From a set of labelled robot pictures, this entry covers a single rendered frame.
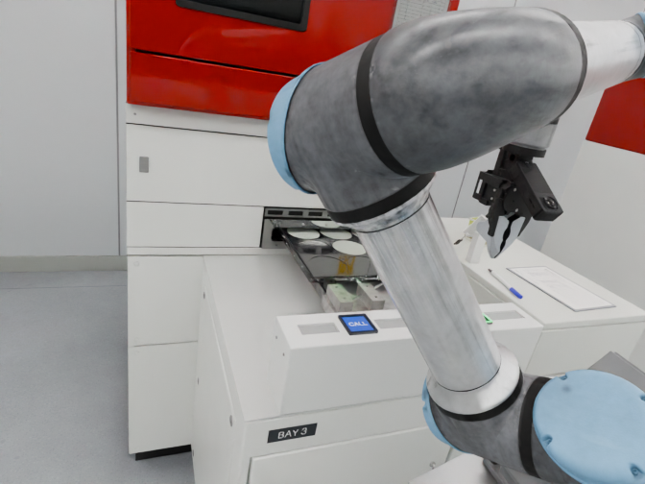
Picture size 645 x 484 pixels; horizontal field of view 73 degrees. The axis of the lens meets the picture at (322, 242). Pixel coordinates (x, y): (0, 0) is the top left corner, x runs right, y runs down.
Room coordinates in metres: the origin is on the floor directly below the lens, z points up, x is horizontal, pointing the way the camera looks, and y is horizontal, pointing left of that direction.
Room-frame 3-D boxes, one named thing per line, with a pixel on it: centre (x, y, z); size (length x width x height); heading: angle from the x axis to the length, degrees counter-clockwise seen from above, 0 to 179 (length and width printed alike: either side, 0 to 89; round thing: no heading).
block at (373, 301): (0.91, -0.13, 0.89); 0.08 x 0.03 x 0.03; 24
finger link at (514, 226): (0.80, -0.33, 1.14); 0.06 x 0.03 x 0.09; 24
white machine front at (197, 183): (1.21, 0.15, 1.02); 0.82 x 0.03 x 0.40; 114
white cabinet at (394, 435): (1.02, -0.24, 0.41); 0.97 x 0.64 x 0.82; 114
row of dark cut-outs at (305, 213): (1.27, -0.02, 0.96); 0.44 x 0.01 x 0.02; 114
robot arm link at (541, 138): (0.79, -0.32, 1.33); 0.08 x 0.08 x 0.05
